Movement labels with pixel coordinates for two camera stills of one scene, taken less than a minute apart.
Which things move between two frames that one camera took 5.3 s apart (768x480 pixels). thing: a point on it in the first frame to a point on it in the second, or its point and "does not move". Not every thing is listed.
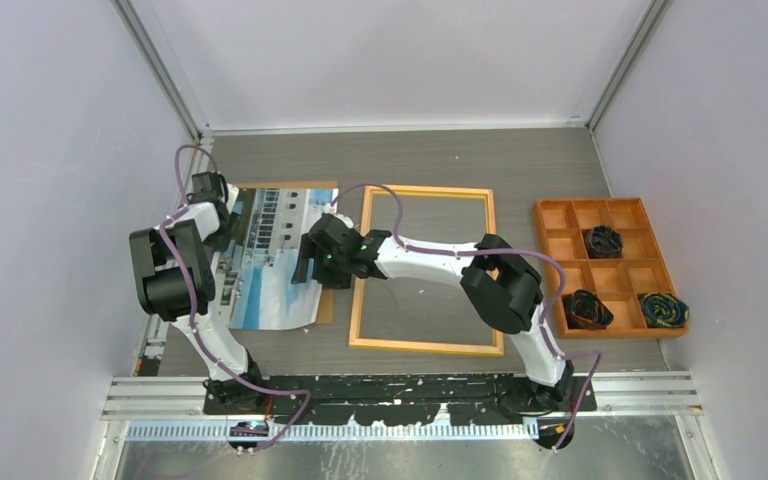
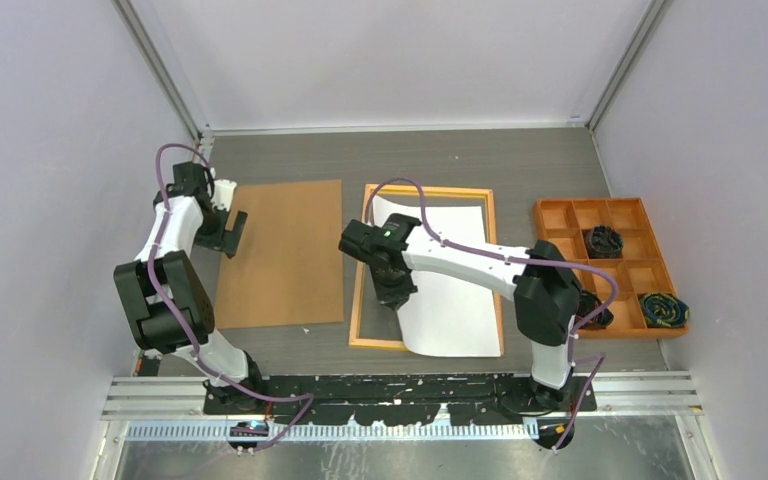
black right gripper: x=309 y=250 to x=393 y=297
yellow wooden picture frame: x=495 y=348 does not move
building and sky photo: x=255 y=272 to x=448 y=316
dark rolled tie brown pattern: x=584 y=310 does not move
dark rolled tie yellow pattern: x=663 y=310 does not move
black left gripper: x=221 y=241 does not move
